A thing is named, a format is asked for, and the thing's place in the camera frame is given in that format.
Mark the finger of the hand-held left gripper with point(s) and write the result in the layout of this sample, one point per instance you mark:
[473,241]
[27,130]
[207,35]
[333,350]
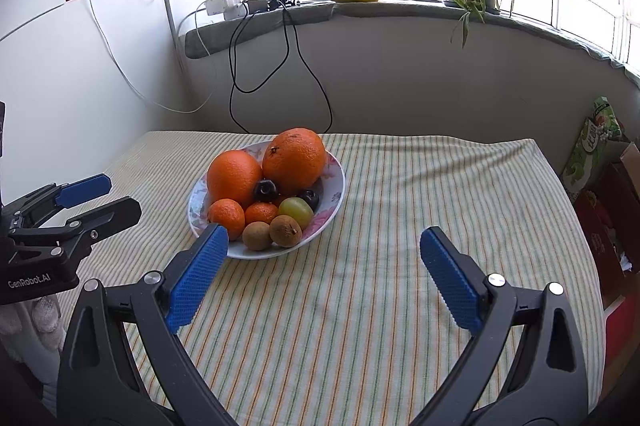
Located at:
[105,216]
[85,188]

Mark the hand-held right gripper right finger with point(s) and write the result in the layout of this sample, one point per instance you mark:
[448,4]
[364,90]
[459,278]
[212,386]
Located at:
[452,281]

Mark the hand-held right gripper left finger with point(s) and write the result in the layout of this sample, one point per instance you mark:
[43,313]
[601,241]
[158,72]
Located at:
[192,278]

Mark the small mandarin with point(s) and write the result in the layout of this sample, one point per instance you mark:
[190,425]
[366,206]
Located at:
[226,216]
[261,212]

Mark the brown kiwi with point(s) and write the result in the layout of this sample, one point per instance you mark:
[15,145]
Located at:
[286,231]
[257,236]

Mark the round large orange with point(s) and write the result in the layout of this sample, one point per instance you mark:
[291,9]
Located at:
[232,176]

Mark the dark purple plum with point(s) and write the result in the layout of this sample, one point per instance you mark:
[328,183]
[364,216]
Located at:
[265,191]
[309,198]

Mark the green plum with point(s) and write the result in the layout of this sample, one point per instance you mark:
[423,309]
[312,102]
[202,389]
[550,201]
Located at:
[297,210]

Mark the floral white plate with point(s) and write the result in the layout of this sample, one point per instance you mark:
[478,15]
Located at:
[330,201]

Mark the oval large orange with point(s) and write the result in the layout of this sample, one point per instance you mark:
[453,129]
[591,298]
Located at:
[295,161]

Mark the person's left hand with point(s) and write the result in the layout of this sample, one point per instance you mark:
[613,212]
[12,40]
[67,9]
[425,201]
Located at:
[35,321]

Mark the striped table cloth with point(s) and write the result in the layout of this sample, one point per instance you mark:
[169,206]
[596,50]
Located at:
[375,306]

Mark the white cabinet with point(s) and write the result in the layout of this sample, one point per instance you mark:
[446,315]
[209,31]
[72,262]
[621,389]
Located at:
[75,81]

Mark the red box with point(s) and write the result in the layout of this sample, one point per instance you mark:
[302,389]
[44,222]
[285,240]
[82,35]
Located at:
[600,231]

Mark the green packaging bag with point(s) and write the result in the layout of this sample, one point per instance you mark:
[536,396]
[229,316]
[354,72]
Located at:
[592,146]

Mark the cardboard box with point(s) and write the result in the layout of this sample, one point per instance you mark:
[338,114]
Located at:
[627,171]

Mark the white power strip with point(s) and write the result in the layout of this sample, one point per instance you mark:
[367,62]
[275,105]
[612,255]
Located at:
[220,6]

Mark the black power adapter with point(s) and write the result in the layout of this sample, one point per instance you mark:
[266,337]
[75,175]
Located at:
[257,5]

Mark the grey windowsill cloth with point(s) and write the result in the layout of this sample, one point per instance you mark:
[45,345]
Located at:
[350,10]

